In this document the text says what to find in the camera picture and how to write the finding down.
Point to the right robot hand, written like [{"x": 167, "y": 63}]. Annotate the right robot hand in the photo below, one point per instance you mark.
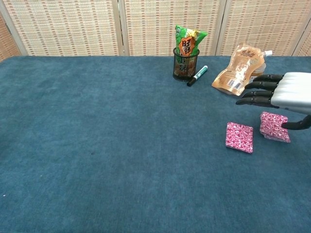
[{"x": 294, "y": 91}]

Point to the small clear jar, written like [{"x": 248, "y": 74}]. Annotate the small clear jar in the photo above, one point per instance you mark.
[{"x": 259, "y": 70}]

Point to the woven folding screen panel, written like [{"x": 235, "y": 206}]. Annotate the woven folding screen panel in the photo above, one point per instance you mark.
[
  {"x": 8, "y": 41},
  {"x": 150, "y": 26},
  {"x": 65, "y": 26},
  {"x": 264, "y": 21},
  {"x": 305, "y": 46}
]

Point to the brown spout pouch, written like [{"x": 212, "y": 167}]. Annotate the brown spout pouch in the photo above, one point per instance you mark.
[{"x": 239, "y": 68}]

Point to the green white marker pen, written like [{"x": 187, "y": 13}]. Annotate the green white marker pen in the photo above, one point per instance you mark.
[{"x": 198, "y": 75}]

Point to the black mesh pen holder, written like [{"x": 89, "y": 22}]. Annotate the black mesh pen holder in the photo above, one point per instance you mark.
[{"x": 185, "y": 72}]

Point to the green snack bag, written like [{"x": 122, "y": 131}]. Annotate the green snack bag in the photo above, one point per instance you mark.
[{"x": 188, "y": 38}]

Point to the blue felt table cloth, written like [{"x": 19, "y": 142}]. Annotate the blue felt table cloth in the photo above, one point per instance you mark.
[{"x": 109, "y": 145}]

